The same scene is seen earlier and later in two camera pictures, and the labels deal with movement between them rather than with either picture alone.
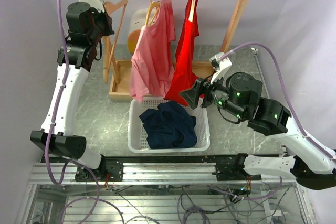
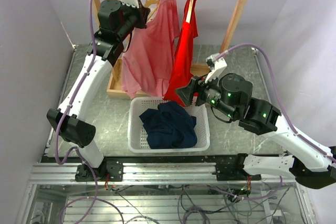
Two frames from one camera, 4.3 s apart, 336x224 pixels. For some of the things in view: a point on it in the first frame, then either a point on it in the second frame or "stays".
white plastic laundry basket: [137, 139] stays
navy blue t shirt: [169, 126] stays
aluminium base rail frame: [214, 189] stays
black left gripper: [109, 30] to [143, 13]
